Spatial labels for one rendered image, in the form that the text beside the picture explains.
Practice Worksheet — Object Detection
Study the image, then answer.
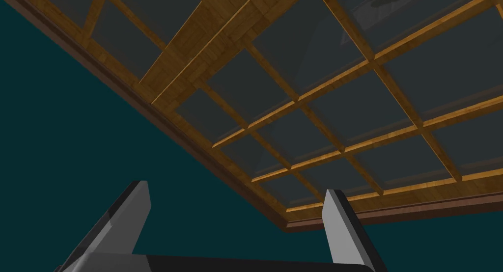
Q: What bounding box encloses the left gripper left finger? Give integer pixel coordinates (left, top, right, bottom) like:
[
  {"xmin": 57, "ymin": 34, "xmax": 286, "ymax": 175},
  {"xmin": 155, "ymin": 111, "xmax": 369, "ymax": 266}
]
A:
[{"xmin": 60, "ymin": 180, "xmax": 152, "ymax": 270}]

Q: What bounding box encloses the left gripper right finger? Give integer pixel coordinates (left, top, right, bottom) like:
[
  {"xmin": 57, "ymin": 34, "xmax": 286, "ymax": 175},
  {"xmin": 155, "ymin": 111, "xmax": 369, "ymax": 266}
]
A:
[{"xmin": 321, "ymin": 189, "xmax": 388, "ymax": 272}]

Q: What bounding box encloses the wooden glass-paned door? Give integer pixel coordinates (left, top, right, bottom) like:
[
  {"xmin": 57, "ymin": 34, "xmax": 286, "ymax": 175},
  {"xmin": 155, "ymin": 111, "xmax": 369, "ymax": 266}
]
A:
[{"xmin": 0, "ymin": 0, "xmax": 503, "ymax": 233}]

